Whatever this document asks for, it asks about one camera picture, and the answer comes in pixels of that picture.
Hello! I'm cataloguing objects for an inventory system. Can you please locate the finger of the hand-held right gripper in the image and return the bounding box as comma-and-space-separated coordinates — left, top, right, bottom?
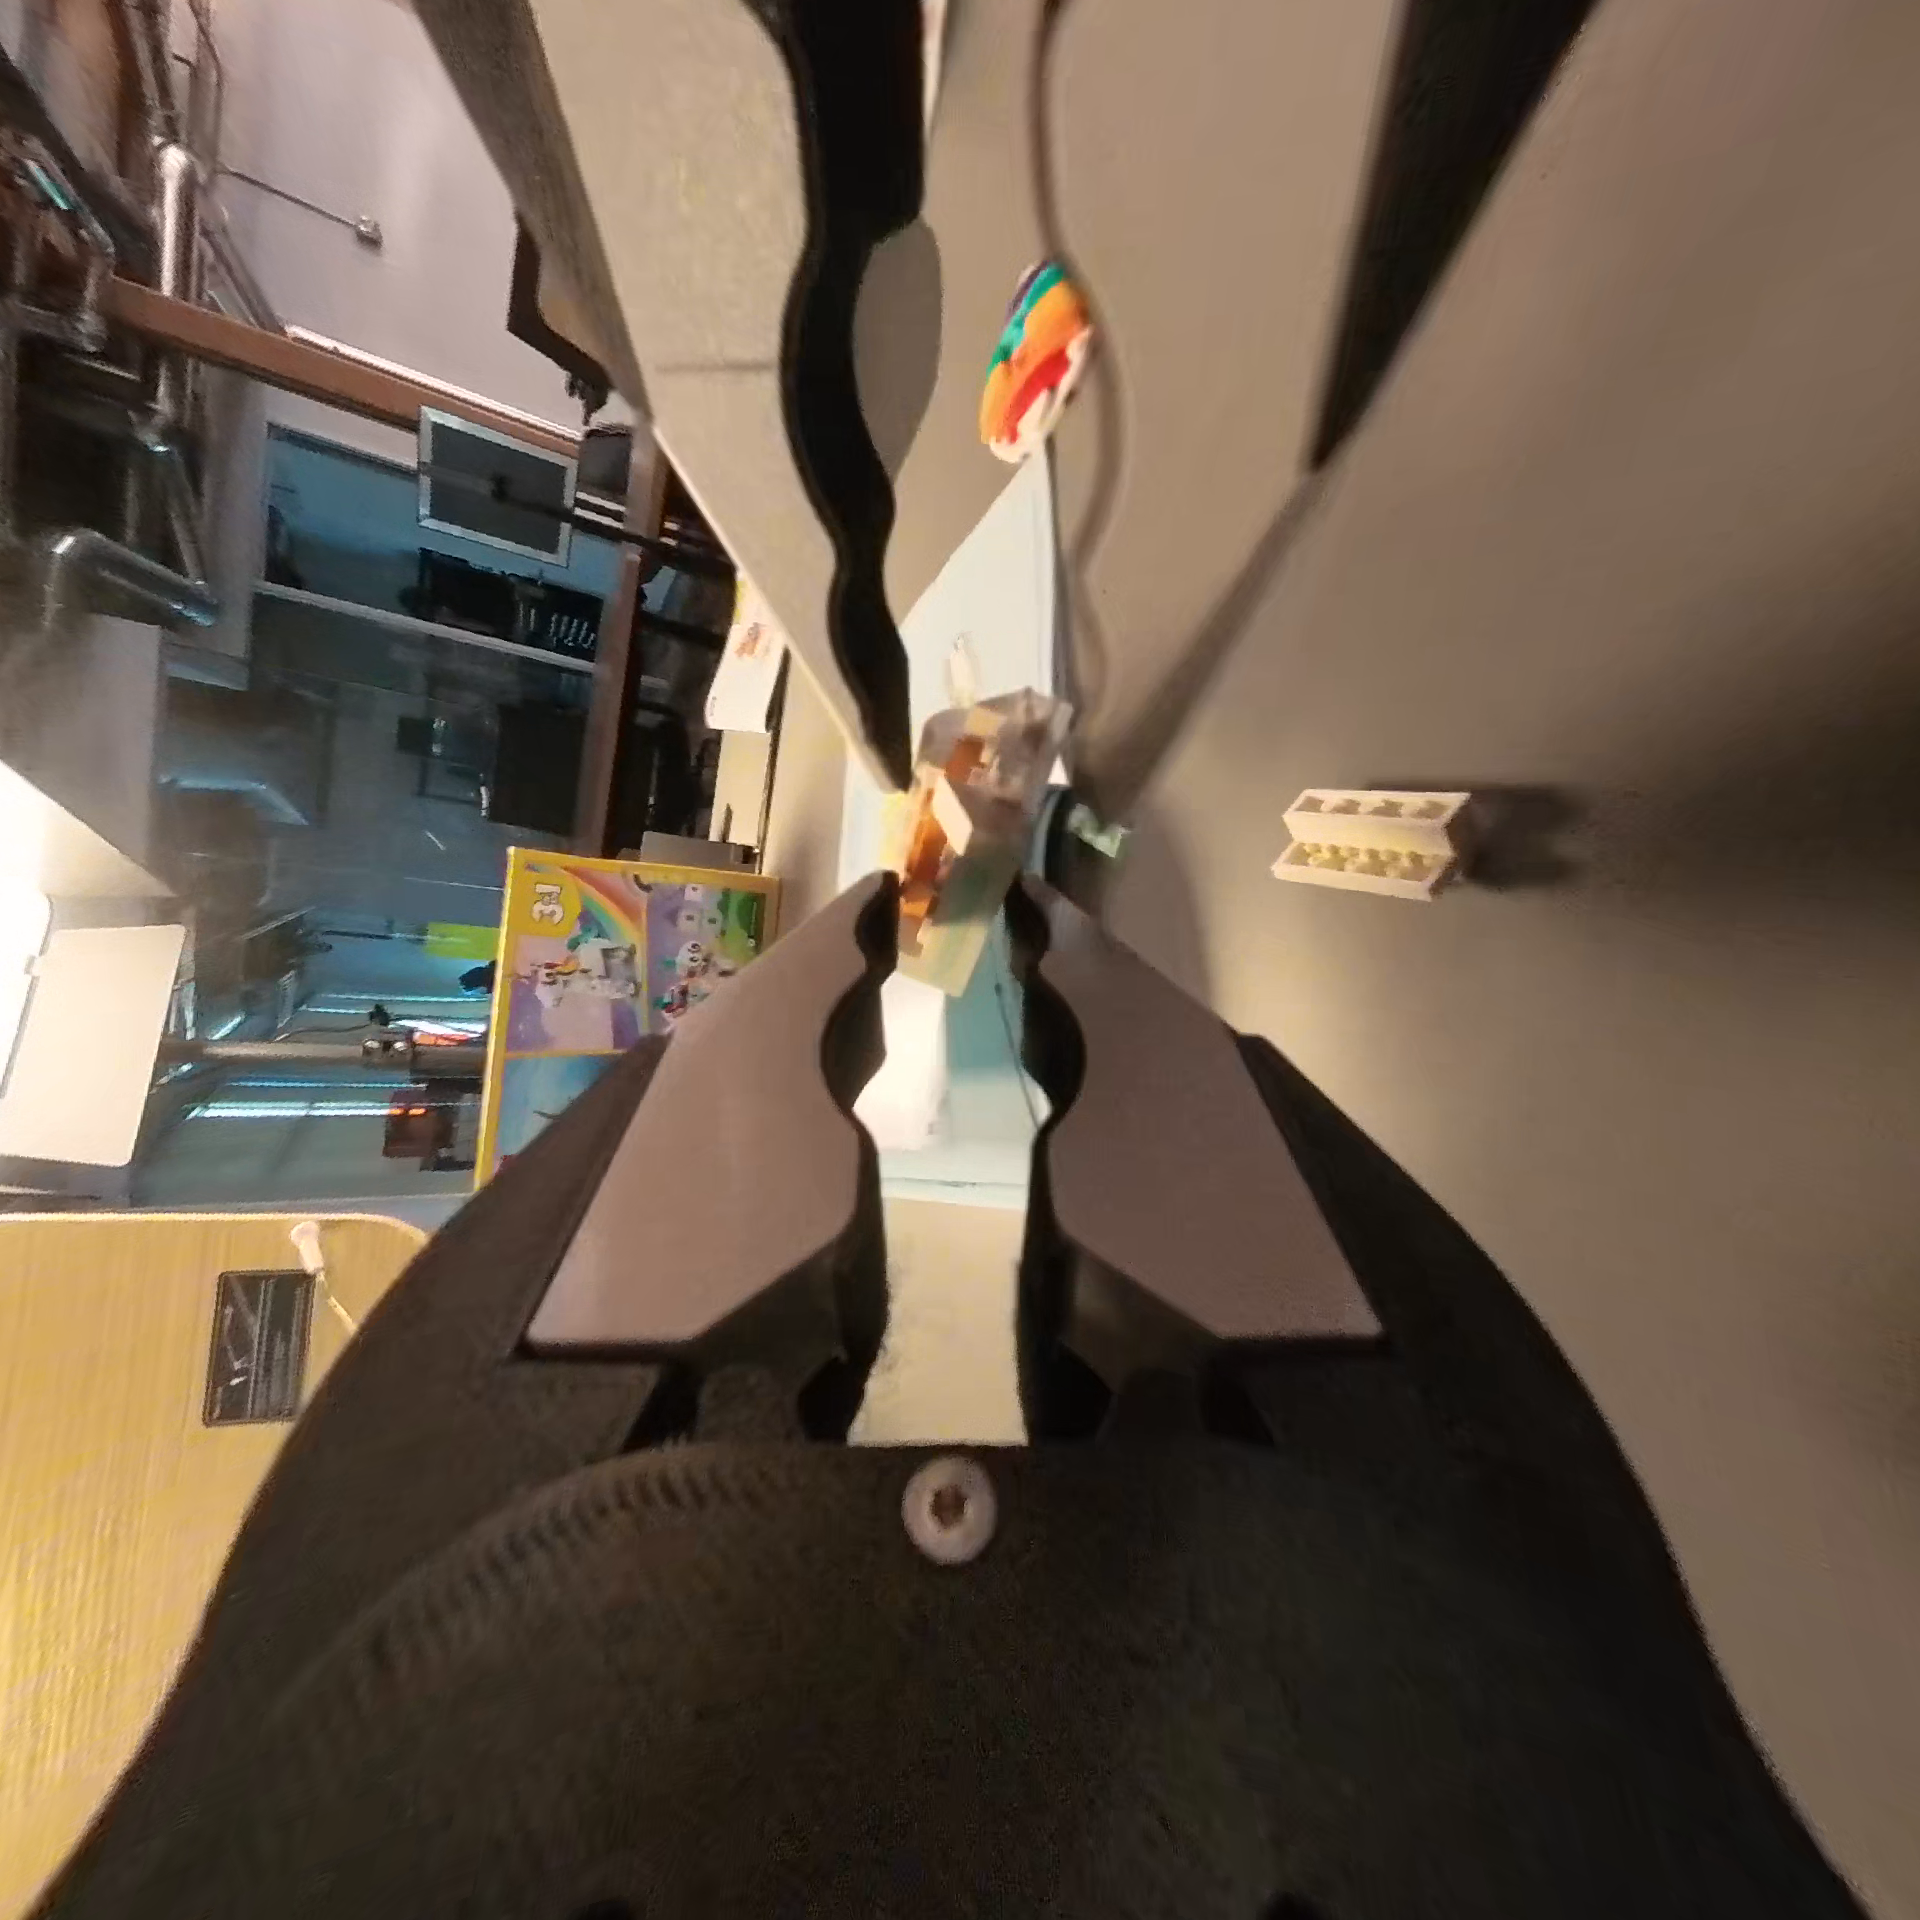
412, 0, 962, 791
1069, 0, 1920, 791

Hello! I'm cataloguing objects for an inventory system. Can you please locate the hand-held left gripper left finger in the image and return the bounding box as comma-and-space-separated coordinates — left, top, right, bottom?
523, 871, 903, 1404

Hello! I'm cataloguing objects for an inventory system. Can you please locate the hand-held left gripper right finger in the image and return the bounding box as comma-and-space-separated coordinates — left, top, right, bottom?
1009, 877, 1386, 1404

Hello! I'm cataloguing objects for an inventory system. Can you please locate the white and orange lego assembly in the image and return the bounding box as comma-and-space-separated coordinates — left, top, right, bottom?
897, 682, 1076, 997

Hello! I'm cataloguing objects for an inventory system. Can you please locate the yellow and purple lego box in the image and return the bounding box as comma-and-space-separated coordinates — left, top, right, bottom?
477, 847, 785, 1190

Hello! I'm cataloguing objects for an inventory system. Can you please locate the white lego plate pair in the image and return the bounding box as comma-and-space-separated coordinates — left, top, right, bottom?
1271, 786, 1476, 904

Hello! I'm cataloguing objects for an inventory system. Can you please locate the rainbow lego disc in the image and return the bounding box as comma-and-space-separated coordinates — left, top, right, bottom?
978, 258, 1098, 462

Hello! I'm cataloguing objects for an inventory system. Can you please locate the white instruction leaflet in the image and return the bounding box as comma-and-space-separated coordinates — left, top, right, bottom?
704, 577, 793, 739

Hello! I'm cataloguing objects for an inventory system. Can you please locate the light blue instruction booklet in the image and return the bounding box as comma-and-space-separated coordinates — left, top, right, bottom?
841, 477, 1086, 1190

